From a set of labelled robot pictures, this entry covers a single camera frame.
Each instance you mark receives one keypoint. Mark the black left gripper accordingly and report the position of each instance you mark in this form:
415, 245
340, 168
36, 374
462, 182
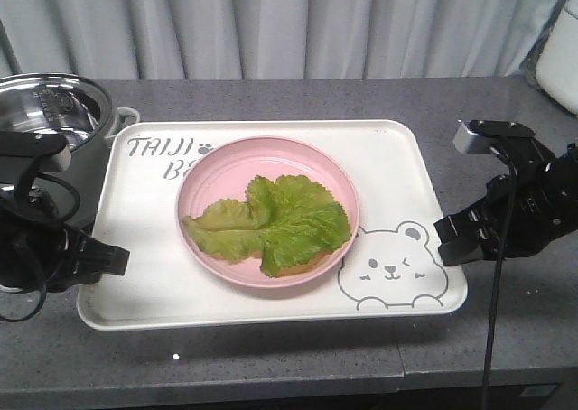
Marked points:
27, 255

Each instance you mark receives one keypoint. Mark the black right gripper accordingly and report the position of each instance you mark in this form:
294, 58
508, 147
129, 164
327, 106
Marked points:
522, 212

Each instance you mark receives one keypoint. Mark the cream bear serving tray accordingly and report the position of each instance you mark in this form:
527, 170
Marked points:
392, 268

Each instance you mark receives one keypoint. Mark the pink round plate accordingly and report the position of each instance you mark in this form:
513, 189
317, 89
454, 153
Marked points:
225, 172

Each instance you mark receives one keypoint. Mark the green lettuce leaf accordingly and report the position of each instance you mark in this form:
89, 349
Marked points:
288, 223

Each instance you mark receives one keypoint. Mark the grey stone countertop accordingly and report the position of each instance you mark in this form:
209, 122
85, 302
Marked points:
55, 361

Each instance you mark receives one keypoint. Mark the black disinfection cabinet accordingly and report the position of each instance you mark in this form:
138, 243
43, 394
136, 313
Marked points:
548, 394

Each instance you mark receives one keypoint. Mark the white rice cooker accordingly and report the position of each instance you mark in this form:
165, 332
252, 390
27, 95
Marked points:
556, 68

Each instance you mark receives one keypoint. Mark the grey pleated curtain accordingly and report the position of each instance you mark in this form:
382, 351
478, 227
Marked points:
271, 39

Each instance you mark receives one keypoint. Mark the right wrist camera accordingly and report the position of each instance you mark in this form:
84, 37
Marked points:
479, 136

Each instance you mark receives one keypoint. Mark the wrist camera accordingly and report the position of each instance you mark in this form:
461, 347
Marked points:
49, 152
479, 136

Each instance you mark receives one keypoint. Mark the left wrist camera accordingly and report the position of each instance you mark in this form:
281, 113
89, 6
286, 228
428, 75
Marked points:
49, 152

